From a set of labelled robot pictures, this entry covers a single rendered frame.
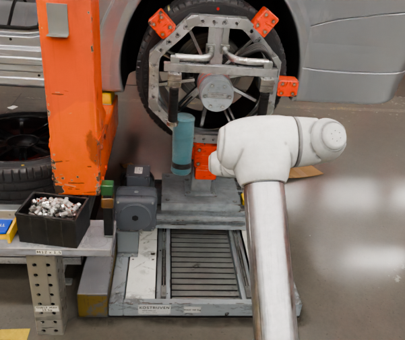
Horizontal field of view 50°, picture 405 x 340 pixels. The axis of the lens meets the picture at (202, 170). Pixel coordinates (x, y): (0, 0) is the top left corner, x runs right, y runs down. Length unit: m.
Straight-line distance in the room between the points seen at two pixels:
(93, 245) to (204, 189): 0.87
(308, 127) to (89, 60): 0.72
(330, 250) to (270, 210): 1.39
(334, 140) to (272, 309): 0.42
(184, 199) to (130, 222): 0.40
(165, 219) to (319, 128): 1.25
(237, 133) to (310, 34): 1.05
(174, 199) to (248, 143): 1.17
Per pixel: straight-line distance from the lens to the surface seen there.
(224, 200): 2.19
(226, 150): 1.04
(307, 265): 2.25
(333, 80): 2.11
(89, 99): 1.47
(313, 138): 1.07
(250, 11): 1.87
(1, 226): 1.62
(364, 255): 2.44
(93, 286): 1.84
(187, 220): 2.16
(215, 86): 1.68
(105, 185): 1.43
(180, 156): 1.81
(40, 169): 1.90
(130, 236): 1.99
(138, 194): 1.85
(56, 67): 1.46
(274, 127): 1.06
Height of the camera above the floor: 1.39
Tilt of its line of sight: 29 degrees down
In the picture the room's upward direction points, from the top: 5 degrees clockwise
